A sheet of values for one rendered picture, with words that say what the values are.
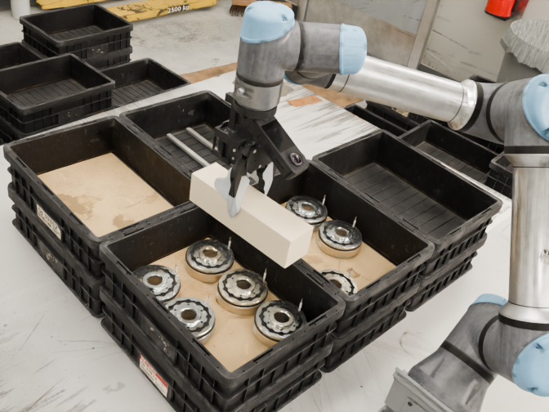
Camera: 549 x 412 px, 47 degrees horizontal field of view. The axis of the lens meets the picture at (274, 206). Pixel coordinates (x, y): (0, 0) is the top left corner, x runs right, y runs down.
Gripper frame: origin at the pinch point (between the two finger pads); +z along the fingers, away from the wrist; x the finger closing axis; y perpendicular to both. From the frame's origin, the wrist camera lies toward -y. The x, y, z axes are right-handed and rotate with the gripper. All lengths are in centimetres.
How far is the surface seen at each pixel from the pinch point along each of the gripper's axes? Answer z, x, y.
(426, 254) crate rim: 16.2, -35.4, -21.5
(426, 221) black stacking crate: 26, -60, -11
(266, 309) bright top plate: 23.0, -2.6, -6.3
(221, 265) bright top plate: 22.8, -4.5, 8.3
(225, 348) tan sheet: 25.9, 8.6, -6.3
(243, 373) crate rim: 16.1, 16.6, -17.3
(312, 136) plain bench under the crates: 39, -86, 45
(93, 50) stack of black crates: 56, -85, 166
